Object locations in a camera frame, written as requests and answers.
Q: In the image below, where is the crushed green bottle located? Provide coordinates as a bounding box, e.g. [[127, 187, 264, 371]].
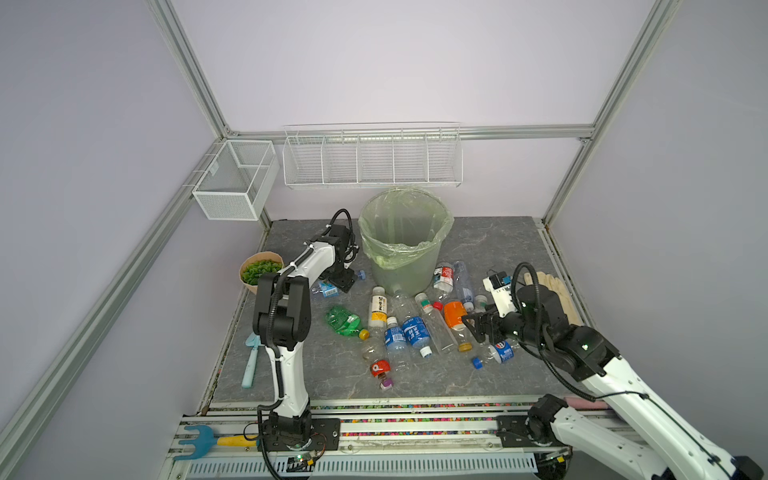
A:
[[325, 305, 361, 337]]

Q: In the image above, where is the green bagged waste bin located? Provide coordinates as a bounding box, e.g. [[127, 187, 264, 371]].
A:
[[358, 187, 454, 297]]

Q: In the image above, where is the clear bottle colourful label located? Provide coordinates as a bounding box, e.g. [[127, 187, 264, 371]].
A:
[[310, 280, 340, 298]]

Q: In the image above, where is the clear bottle blue cap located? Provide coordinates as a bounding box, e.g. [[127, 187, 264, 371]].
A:
[[453, 260, 474, 305]]

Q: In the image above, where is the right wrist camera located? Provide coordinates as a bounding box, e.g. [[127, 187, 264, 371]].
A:
[[483, 271, 518, 318]]

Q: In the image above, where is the purple pink tool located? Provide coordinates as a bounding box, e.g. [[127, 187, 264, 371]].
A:
[[564, 396, 610, 411]]

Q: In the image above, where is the bottle yellow white label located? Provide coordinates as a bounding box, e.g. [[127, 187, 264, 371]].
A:
[[367, 286, 388, 330]]

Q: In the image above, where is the clear bottle green cap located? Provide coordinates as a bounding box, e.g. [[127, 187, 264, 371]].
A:
[[415, 293, 457, 353]]

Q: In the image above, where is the white wire wall basket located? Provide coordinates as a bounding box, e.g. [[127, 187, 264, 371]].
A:
[[282, 122, 464, 189]]

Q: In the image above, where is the blue label bottle white cap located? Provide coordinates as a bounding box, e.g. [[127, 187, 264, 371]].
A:
[[393, 290, 434, 359]]

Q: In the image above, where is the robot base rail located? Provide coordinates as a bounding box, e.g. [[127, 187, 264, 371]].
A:
[[159, 395, 576, 479]]

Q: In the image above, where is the blue yellow garden fork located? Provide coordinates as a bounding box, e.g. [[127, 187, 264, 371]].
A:
[[175, 425, 258, 461]]

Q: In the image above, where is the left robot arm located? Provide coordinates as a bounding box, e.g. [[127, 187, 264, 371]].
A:
[[252, 209, 359, 450]]

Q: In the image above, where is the beige wooden brush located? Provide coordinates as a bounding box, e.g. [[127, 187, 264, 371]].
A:
[[523, 271, 584, 328]]

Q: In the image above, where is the teal garden trowel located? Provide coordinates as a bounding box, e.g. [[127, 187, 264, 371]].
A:
[[241, 333, 261, 389]]

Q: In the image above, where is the orange label bottle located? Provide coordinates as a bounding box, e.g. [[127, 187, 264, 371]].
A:
[[443, 300, 473, 352]]

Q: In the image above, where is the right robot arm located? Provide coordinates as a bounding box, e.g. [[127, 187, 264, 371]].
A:
[[462, 262, 764, 479]]

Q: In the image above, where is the red label purple cap bottle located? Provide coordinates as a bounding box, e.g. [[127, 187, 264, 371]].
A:
[[370, 359, 394, 390]]

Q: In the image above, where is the beige plant pot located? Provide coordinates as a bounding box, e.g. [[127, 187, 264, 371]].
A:
[[239, 251, 284, 294]]

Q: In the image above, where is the red label cola bottle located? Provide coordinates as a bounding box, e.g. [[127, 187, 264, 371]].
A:
[[432, 262, 454, 293]]

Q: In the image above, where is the aluminium frame corner post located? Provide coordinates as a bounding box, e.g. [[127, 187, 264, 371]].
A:
[[146, 0, 232, 138]]

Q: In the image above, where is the Pepsi label bottle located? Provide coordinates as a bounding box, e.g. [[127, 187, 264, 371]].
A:
[[471, 340, 514, 370]]

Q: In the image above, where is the clear bottle yellow cap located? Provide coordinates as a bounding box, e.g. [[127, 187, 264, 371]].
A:
[[359, 328, 387, 363]]

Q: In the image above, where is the white mesh side basket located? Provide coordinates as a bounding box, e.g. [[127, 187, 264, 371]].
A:
[[192, 140, 280, 221]]

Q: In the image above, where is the small blue label bottle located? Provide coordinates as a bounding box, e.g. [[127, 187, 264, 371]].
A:
[[384, 317, 411, 372]]

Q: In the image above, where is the clear bottle pale cap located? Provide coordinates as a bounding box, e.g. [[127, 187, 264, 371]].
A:
[[473, 294, 488, 313]]

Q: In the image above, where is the green artificial plant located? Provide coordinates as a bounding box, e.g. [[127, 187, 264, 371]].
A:
[[240, 259, 283, 286]]

